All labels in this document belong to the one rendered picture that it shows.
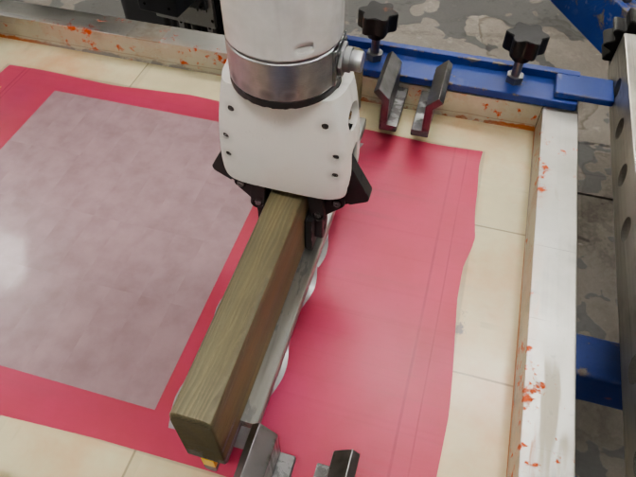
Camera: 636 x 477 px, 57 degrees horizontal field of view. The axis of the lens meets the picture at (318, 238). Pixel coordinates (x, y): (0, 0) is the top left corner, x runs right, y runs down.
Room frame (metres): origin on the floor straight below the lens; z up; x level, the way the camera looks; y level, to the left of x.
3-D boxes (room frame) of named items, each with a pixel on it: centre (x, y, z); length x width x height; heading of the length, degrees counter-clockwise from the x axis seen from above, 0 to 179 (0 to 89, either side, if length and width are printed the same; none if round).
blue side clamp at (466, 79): (0.57, -0.14, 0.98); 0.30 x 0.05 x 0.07; 74
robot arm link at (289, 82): (0.33, 0.01, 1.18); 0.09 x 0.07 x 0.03; 74
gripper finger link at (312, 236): (0.33, -0.01, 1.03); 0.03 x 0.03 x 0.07; 74
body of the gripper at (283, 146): (0.33, 0.02, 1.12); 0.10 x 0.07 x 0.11; 74
